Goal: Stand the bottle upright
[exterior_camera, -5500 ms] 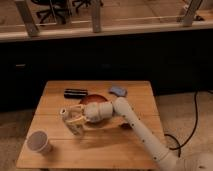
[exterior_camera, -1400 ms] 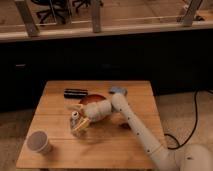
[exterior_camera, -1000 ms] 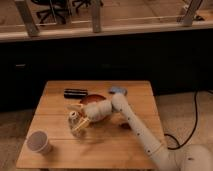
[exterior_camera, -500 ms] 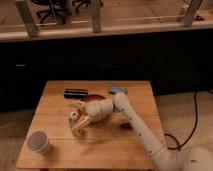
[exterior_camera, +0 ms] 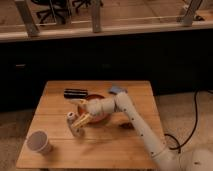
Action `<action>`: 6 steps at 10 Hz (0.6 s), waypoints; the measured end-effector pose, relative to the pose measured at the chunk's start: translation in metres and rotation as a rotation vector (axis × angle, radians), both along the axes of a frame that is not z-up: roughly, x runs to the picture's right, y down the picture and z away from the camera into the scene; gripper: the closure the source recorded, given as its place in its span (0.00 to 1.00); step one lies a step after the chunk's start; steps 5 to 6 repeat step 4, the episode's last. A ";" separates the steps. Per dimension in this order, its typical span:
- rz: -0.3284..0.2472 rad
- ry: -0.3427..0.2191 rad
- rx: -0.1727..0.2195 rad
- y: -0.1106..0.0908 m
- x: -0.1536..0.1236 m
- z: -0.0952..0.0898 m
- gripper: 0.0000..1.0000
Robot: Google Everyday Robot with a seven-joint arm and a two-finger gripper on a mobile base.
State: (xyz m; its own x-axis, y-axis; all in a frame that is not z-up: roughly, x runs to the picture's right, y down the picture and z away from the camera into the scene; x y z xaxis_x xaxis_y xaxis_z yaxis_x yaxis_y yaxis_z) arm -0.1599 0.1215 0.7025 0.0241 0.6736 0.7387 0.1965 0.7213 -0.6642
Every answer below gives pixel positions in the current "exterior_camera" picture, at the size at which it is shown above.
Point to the black office chair base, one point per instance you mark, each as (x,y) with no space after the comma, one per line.
(78,3)

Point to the black rectangular box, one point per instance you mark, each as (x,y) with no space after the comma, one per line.
(75,93)

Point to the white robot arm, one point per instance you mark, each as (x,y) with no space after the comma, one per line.
(200,159)

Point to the black office chair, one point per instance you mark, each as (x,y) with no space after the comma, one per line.
(55,7)

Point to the red bowl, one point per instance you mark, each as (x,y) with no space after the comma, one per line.
(97,118)

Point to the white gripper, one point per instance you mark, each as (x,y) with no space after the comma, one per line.
(95,107)

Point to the white paper cup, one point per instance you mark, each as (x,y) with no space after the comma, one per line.
(39,142)

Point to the wooden table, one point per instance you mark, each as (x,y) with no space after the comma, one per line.
(105,145)

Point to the dark brown small object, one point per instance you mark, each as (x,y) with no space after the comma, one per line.
(126,125)

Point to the blue sponge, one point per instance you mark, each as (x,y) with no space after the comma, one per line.
(116,90)

